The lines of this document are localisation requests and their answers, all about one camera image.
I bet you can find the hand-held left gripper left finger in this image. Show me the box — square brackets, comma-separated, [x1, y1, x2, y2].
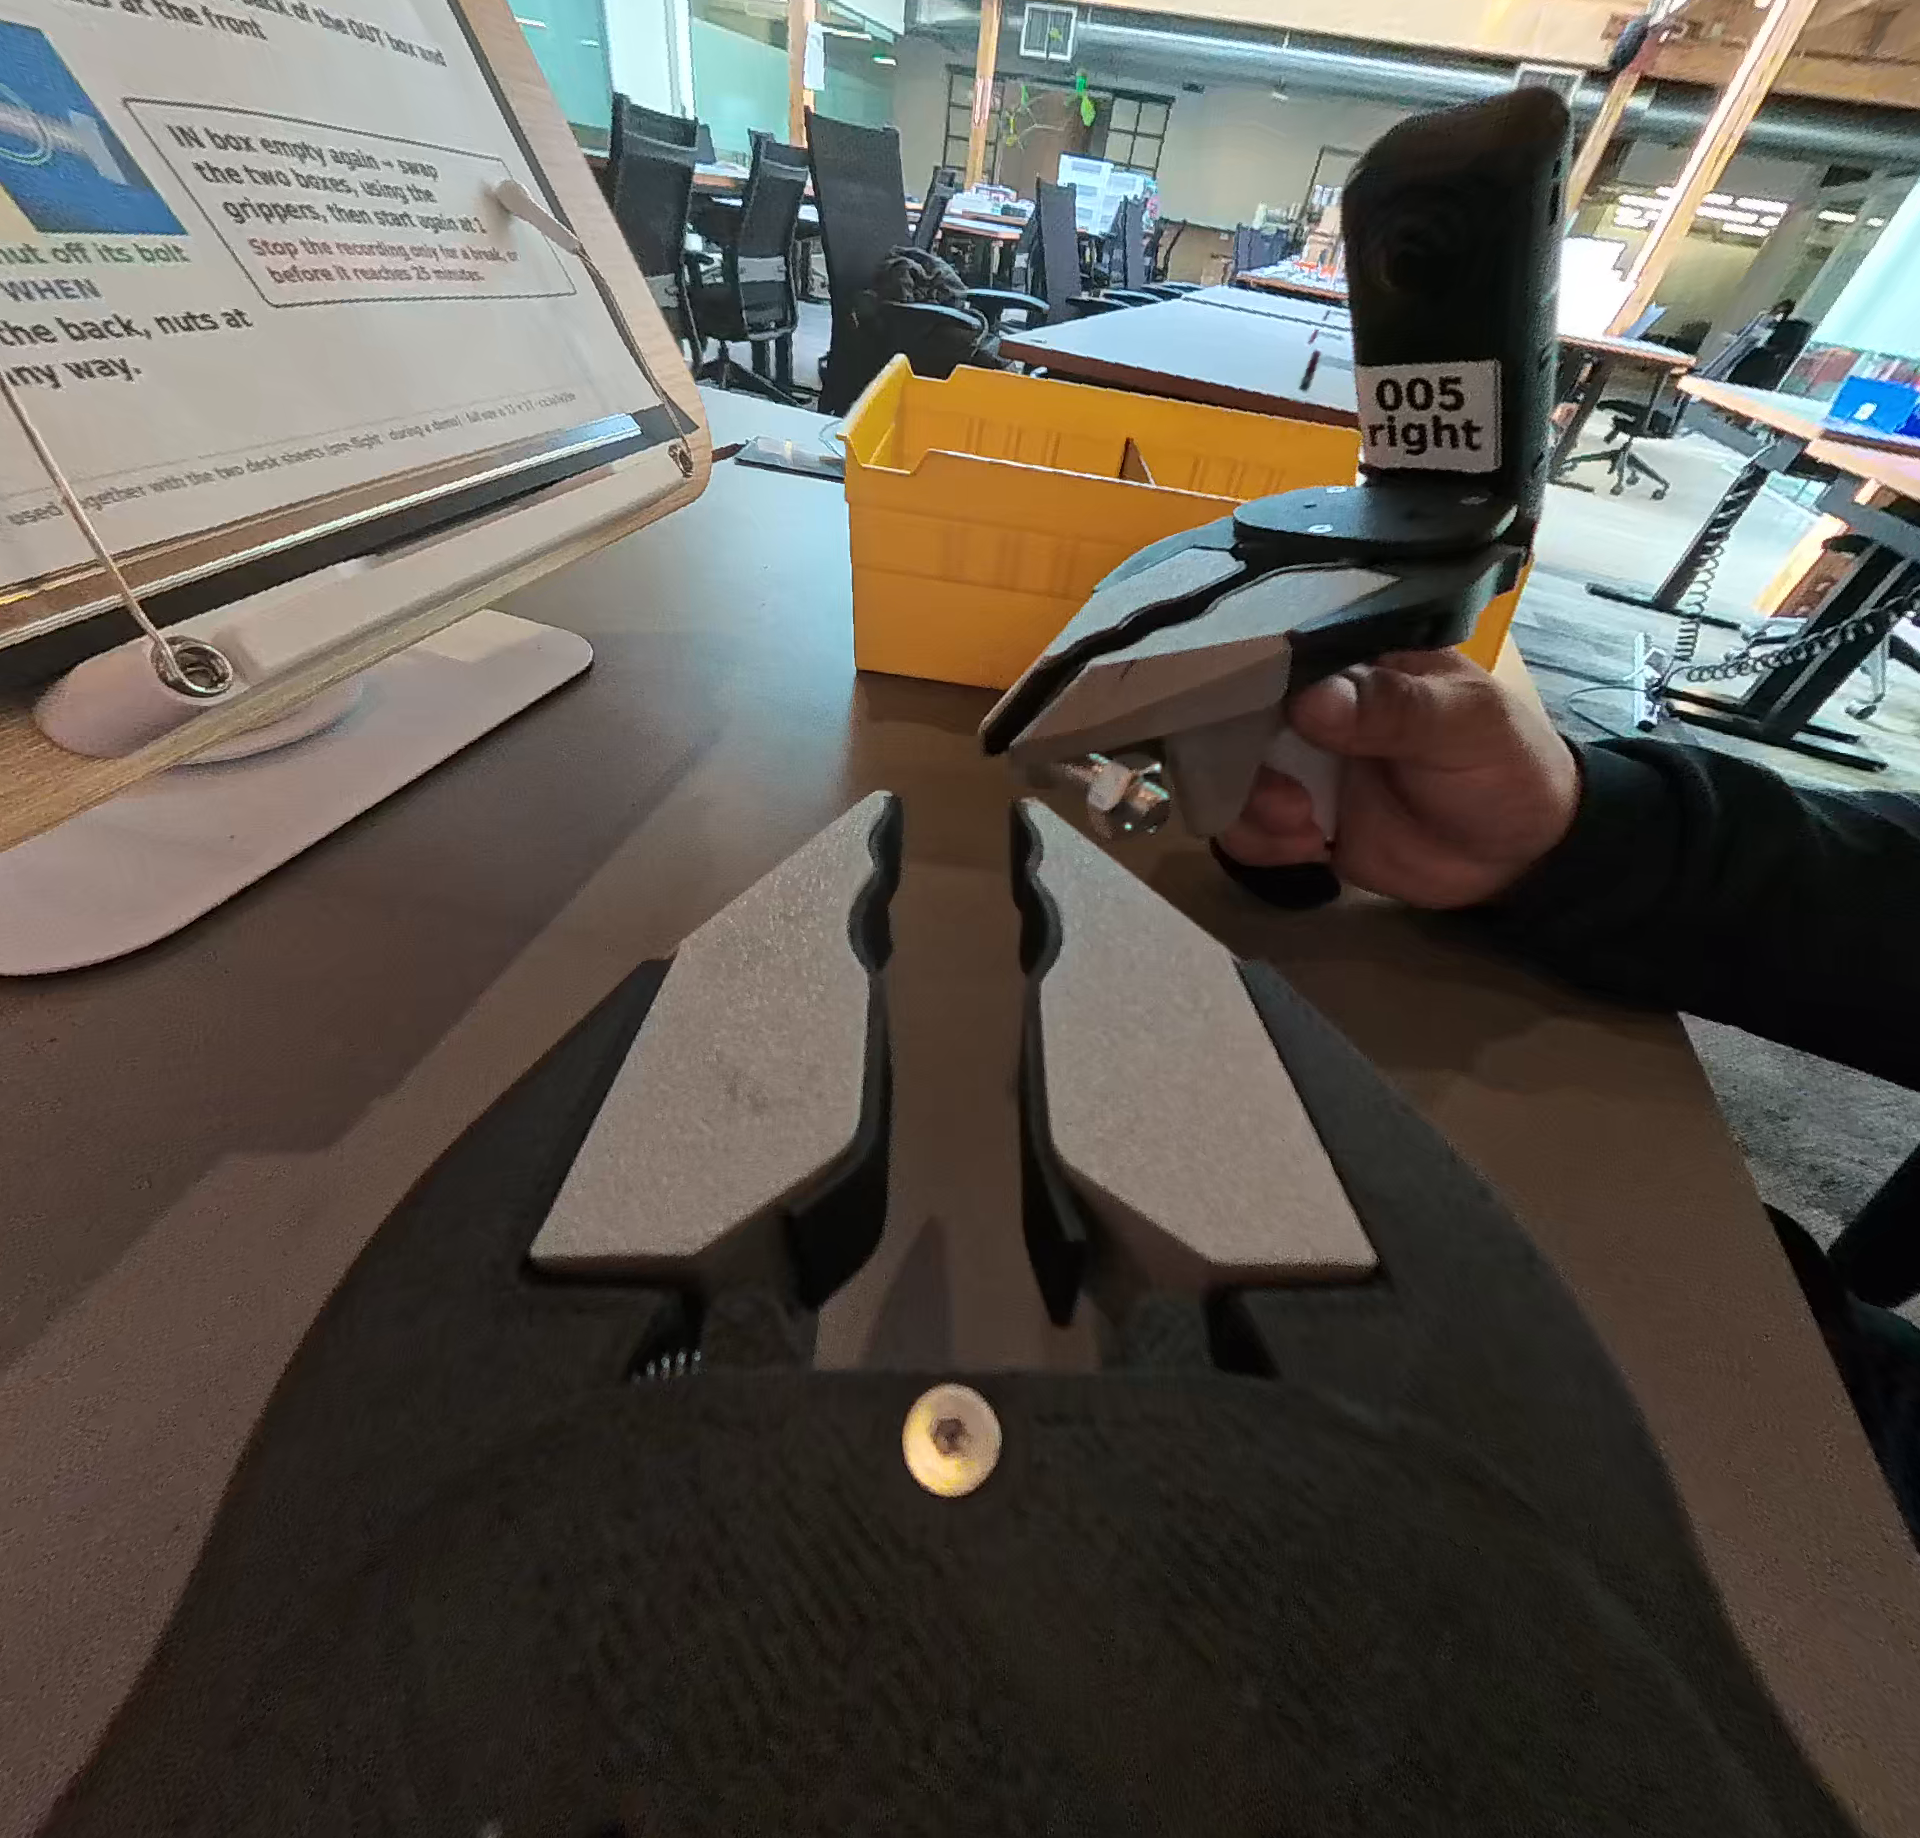
[528, 790, 904, 1308]

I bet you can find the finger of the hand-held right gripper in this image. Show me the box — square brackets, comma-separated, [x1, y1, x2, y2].
[1007, 620, 1295, 763]
[979, 566, 1403, 760]

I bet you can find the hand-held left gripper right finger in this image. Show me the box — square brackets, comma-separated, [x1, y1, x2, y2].
[1007, 799, 1380, 1327]

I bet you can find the silver bolt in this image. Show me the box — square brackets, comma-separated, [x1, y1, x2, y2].
[1051, 754, 1175, 841]

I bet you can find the yellow plastic bin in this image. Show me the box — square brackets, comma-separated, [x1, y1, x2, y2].
[839, 354, 1532, 693]

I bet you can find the person's right forearm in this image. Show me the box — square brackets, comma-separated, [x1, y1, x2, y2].
[1477, 736, 1920, 1090]

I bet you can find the person's right hand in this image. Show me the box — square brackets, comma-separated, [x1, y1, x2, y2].
[1293, 649, 1589, 912]

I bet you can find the black bundled jacket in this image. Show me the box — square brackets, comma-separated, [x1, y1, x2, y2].
[869, 244, 984, 321]

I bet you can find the white stand base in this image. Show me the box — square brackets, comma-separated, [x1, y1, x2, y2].
[0, 611, 593, 978]

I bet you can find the row of black office chairs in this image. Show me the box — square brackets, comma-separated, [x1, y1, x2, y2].
[601, 90, 1248, 415]

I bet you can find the wooden document stand board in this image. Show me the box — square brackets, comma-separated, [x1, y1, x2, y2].
[0, 0, 713, 857]

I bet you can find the printed instruction sheet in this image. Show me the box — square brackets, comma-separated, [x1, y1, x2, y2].
[0, 0, 664, 588]

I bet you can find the grey ventilation duct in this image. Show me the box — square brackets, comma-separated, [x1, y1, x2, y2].
[900, 0, 1920, 161]

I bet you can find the wire page holder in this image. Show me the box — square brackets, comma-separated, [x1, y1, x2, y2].
[0, 368, 241, 701]
[487, 175, 698, 477]

